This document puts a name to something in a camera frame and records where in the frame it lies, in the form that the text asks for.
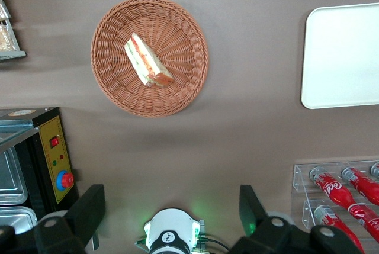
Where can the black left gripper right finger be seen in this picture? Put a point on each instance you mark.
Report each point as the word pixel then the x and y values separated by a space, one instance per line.
pixel 251 209

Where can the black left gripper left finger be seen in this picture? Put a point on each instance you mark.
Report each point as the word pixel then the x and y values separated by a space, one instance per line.
pixel 86 206

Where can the triangular sandwich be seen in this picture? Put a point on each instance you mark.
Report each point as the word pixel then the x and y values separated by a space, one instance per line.
pixel 142 55

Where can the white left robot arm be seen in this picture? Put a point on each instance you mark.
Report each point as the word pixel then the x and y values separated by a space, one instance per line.
pixel 171 221

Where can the beige rectangular serving tray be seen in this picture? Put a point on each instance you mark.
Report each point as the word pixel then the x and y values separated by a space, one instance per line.
pixel 340 58

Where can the round brown wicker basket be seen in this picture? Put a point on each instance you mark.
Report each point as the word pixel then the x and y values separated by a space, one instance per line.
pixel 177 29

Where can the clear acrylic bottle rack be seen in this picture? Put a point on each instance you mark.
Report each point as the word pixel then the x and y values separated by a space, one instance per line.
pixel 300 183

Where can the black food warmer cabinet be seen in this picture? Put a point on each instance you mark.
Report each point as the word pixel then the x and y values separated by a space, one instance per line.
pixel 56 147

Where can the steel warmer pan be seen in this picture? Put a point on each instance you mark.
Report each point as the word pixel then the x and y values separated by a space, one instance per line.
pixel 14 218
pixel 9 177

